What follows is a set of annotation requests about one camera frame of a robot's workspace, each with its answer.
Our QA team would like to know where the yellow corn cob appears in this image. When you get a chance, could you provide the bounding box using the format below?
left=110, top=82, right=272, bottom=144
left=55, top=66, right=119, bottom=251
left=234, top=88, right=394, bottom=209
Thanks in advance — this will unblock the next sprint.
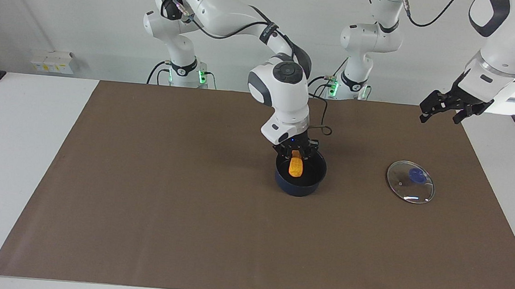
left=288, top=150, right=306, bottom=179

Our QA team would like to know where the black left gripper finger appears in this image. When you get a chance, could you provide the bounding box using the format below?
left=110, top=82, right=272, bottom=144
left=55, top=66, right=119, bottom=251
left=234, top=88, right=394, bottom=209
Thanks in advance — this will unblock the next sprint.
left=418, top=88, right=457, bottom=126
left=453, top=98, right=495, bottom=127

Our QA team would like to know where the white wall socket box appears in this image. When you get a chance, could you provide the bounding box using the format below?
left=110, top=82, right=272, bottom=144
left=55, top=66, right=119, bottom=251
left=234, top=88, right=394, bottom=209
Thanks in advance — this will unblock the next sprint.
left=30, top=49, right=76, bottom=75

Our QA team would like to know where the black right base cable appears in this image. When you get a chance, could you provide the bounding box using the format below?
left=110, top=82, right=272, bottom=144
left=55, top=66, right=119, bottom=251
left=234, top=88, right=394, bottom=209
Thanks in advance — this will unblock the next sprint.
left=147, top=59, right=173, bottom=86

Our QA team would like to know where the black base cable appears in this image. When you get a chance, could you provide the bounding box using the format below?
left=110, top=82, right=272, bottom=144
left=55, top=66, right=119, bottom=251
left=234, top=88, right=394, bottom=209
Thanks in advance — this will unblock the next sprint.
left=307, top=74, right=334, bottom=99
left=147, top=59, right=173, bottom=86

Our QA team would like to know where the blue saucepan with handle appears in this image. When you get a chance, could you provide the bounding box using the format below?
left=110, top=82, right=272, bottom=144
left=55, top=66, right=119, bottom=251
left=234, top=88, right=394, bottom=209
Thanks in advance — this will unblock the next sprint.
left=273, top=146, right=329, bottom=199

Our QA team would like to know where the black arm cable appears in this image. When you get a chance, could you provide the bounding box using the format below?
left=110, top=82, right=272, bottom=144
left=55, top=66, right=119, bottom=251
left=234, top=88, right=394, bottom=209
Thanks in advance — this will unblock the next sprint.
left=400, top=0, right=459, bottom=30
left=167, top=0, right=342, bottom=137

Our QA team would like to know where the black left base cable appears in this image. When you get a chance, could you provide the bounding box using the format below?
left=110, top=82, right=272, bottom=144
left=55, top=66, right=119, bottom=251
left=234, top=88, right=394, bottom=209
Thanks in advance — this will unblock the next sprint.
left=307, top=74, right=334, bottom=99

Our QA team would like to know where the glass lid with blue knob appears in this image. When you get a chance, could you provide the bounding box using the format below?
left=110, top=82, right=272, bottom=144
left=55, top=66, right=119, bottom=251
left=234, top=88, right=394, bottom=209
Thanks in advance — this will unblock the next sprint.
left=384, top=159, right=438, bottom=206

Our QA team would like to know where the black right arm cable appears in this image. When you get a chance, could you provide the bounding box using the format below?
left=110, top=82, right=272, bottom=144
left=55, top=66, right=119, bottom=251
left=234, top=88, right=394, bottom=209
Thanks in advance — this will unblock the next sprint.
left=167, top=0, right=342, bottom=137

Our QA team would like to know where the brown table mat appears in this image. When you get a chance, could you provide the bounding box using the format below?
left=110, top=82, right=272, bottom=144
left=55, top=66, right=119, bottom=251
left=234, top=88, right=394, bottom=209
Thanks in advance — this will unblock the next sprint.
left=0, top=73, right=515, bottom=289

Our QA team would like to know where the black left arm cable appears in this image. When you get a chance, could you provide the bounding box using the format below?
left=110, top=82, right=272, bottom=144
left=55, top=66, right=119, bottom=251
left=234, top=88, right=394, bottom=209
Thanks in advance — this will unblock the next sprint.
left=400, top=0, right=459, bottom=30

